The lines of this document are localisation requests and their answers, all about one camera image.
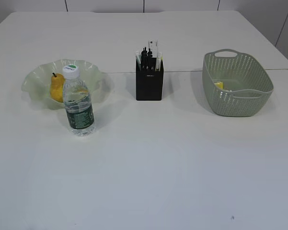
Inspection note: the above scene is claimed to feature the yellow-green pen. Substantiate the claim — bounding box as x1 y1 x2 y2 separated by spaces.
155 52 162 71

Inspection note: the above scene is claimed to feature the mint green utility knife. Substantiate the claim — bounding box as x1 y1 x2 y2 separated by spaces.
135 51 142 70

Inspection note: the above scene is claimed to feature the black blue gel pen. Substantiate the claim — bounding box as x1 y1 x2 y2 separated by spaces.
147 48 155 72

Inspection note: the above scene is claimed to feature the clear water bottle green label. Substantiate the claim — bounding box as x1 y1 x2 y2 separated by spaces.
62 64 94 137

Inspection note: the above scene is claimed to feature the clear plastic ruler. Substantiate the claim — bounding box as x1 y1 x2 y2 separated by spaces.
148 40 159 58

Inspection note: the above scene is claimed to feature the yellow utility knife packaging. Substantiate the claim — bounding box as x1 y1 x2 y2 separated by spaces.
214 81 231 92

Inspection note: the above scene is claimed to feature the yellow pear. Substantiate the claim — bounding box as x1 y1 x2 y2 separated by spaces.
50 73 65 103

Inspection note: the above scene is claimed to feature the black square pen holder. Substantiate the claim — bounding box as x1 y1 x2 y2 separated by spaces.
136 60 164 101

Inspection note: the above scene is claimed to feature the green perforated plastic basket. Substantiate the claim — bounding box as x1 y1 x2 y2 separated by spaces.
202 49 274 117

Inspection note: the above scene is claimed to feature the green wavy glass plate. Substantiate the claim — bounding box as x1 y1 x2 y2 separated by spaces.
21 58 107 110

